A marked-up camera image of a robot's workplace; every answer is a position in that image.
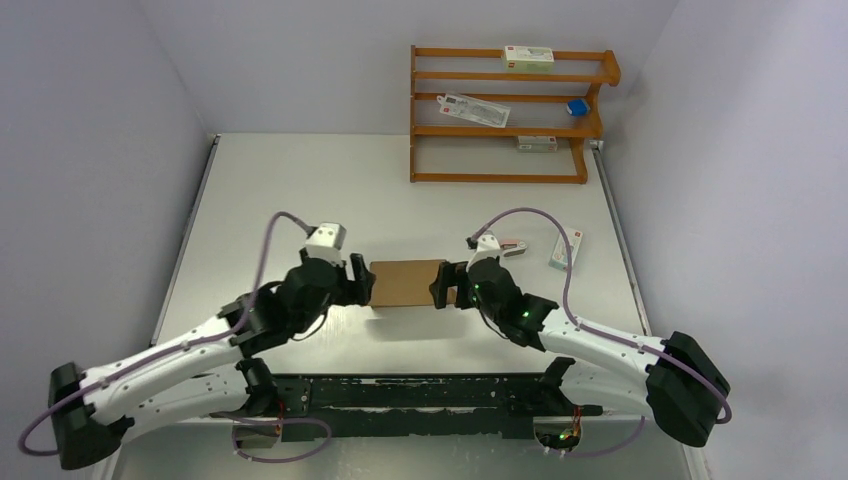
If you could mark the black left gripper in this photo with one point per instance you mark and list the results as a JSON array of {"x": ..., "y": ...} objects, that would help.
[{"x": 357, "y": 291}]

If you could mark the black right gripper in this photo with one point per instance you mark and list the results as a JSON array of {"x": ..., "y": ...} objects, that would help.
[{"x": 449, "y": 272}]

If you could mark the brown cardboard box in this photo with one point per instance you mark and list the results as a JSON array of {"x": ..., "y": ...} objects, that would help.
[{"x": 403, "y": 283}]

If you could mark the orange wooden shelf rack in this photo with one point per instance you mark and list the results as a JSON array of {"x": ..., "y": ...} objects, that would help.
[{"x": 537, "y": 102}]

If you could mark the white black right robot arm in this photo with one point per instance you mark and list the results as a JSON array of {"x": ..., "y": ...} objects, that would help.
[{"x": 670, "y": 381}]

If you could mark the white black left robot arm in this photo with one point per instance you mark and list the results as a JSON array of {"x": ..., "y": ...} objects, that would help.
[{"x": 212, "y": 368}]

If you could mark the white flat box bottom shelf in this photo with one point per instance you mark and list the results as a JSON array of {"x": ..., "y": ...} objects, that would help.
[{"x": 536, "y": 144}]

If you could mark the white green box top shelf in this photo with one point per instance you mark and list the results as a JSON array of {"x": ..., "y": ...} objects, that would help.
[{"x": 528, "y": 59}]

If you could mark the clear plastic packet on shelf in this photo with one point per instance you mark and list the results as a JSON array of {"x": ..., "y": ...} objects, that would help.
[{"x": 474, "y": 110}]

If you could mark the blue small object on shelf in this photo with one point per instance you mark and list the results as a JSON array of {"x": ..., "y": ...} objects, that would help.
[{"x": 578, "y": 107}]

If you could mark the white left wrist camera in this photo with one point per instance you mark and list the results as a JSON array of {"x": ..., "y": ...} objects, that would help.
[{"x": 325, "y": 242}]

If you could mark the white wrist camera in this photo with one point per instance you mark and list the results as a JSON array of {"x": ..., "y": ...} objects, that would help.
[
  {"x": 484, "y": 246},
  {"x": 325, "y": 242}
]

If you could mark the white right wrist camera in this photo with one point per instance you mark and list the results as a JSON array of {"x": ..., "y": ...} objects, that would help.
[{"x": 484, "y": 246}]

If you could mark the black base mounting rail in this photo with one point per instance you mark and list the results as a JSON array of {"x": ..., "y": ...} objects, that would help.
[{"x": 366, "y": 406}]

